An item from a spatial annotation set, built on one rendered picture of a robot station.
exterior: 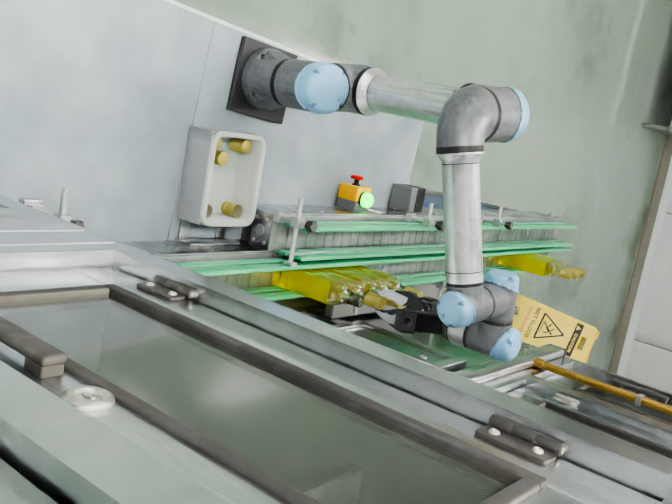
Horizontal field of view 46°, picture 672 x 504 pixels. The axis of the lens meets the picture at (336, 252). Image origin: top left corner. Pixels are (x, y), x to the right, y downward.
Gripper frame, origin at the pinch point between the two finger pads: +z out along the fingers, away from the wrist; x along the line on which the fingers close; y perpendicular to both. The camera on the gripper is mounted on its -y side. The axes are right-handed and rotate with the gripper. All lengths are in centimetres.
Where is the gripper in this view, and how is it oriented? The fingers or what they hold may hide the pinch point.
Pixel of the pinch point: (379, 302)
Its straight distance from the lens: 191.1
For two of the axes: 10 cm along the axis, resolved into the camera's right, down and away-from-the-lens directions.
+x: 1.7, -9.7, -1.8
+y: 6.2, -0.4, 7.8
